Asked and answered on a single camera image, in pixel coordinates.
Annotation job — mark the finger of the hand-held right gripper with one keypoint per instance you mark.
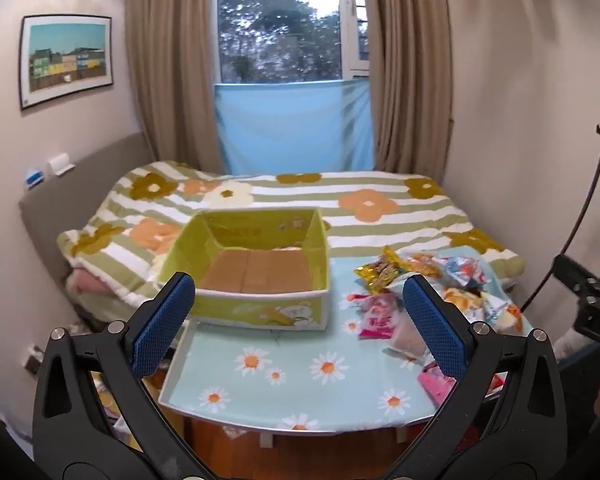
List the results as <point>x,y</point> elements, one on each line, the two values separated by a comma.
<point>575,272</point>

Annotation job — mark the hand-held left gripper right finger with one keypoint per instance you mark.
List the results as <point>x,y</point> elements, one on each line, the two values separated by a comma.
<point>432,330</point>

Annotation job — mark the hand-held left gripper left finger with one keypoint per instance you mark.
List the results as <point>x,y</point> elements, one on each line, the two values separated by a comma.
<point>165,325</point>

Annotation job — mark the pink and white snack packet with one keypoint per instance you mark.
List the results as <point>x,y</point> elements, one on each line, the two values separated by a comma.
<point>380,317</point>

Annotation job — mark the yellow-green cardboard box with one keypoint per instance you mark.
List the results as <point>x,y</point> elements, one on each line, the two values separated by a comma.
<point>280,310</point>

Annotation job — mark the clear brown snack packet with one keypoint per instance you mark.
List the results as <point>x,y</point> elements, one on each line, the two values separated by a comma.
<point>405,345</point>

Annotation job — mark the white pillow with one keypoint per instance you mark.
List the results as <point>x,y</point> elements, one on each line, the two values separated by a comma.
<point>572,345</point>

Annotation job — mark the clear bread snack packet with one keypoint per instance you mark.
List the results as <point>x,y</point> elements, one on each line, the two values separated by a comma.
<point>460,300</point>

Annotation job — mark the bright pink snack packet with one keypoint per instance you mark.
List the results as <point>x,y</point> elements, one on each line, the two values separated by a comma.
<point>432,385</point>

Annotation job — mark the clear waffle snack packet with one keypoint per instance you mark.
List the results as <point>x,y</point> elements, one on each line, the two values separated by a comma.
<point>422,265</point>

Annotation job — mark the blue and white snack packet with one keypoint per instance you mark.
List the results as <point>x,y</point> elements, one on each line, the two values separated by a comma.
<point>460,270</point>

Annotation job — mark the white and orange snack packet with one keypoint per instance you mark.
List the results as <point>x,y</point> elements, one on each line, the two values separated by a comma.
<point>502,315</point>

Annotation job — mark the gold snack packet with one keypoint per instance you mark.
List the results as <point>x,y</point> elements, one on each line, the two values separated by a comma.
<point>382,272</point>

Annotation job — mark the pink pillow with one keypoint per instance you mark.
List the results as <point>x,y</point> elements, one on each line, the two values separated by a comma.
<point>90,282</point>

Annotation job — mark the daisy print blue tablecloth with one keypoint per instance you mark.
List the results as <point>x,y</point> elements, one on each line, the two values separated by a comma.
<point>290,385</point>

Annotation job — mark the floral striped blanket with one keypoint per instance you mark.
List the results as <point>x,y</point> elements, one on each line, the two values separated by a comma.
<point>380,180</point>

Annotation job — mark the grey upholstered headboard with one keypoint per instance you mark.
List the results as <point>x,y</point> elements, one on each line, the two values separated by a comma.
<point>55,210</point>

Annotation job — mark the white holder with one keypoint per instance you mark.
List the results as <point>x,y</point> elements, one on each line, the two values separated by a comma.
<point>60,164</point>

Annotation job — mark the small blue and white box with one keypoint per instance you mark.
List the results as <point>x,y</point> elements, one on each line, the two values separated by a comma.
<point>35,178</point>

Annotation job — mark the blue window cloth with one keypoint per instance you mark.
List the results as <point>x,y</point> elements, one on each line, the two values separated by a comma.
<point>295,125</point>

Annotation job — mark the beige curtain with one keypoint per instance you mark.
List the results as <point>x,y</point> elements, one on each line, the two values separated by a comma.
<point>175,70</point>
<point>410,70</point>

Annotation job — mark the window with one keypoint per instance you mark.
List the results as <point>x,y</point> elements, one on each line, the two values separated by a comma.
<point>280,20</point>

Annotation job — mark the wall socket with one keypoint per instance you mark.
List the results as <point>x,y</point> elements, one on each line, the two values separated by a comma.
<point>33,360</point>

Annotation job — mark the framed wall picture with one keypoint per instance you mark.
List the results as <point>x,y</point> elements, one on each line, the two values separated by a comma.
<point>67,60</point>

